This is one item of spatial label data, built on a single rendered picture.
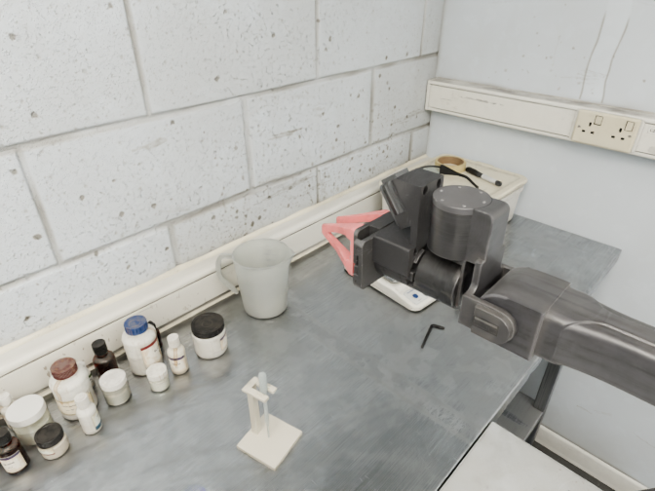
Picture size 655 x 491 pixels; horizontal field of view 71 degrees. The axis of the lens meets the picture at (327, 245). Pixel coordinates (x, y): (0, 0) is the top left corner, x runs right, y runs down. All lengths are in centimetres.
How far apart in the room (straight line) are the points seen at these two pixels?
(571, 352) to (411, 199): 20
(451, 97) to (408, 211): 111
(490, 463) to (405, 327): 34
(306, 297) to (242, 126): 43
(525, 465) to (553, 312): 47
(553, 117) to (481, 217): 102
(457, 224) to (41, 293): 77
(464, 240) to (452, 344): 60
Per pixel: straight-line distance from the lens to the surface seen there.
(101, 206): 96
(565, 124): 144
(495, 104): 151
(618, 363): 46
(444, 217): 46
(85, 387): 95
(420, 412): 90
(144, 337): 95
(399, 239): 51
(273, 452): 83
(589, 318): 46
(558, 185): 155
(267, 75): 110
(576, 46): 146
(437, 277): 50
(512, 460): 89
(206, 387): 95
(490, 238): 46
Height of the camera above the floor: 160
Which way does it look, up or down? 32 degrees down
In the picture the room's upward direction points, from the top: straight up
